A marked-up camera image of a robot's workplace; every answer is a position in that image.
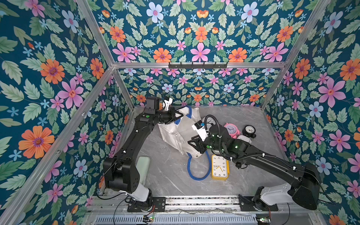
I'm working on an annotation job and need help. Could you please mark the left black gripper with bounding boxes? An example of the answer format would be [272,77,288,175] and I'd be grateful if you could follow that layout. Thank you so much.
[153,108,183,125]

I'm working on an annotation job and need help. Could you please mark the pink alarm clock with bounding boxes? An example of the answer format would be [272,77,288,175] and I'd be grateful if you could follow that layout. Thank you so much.
[224,123,241,139]

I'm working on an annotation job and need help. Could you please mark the white twin-bell alarm clock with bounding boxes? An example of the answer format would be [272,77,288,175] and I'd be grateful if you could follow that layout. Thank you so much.
[206,117,217,130]

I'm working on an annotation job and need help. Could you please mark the yellow alarm clock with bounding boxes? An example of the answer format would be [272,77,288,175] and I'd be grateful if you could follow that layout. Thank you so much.
[211,154,230,181]

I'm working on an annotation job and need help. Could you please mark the black twin-bell alarm clock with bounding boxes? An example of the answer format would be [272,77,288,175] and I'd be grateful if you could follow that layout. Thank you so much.
[242,125,256,139]

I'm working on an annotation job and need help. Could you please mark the white canvas bag blue handles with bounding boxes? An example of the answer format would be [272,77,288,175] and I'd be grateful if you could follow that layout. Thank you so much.
[158,106,212,181]

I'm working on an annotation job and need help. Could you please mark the white square alarm clock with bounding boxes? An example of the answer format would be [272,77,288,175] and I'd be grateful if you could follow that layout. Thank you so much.
[237,135,252,144]

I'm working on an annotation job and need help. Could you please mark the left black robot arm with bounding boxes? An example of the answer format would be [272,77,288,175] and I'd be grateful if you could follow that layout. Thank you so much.
[103,97,184,205]

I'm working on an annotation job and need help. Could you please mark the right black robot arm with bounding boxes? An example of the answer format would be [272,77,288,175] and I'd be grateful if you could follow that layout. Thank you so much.
[188,125,321,210]

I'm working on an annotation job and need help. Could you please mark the pale green pad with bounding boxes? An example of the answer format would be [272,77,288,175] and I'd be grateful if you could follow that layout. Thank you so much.
[136,156,151,186]

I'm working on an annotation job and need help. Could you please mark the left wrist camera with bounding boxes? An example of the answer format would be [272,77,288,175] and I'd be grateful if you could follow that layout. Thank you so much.
[163,97,173,111]

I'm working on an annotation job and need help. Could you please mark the black hook rail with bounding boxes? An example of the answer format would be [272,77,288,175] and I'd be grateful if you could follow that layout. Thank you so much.
[168,62,228,70]

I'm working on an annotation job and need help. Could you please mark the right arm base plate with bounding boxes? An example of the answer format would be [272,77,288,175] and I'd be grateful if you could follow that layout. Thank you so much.
[238,195,278,212]

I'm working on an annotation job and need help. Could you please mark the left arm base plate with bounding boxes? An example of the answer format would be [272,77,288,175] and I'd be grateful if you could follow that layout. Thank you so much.
[127,197,167,213]

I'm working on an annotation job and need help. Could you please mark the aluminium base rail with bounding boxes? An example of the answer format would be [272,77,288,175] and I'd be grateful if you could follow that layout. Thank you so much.
[88,196,313,214]

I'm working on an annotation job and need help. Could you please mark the white vented cable duct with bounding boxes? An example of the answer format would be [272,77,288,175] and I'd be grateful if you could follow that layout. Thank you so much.
[93,214,258,225]

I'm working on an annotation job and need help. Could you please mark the aluminium cage frame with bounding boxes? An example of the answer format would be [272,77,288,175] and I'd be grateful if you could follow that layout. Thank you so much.
[1,1,317,225]

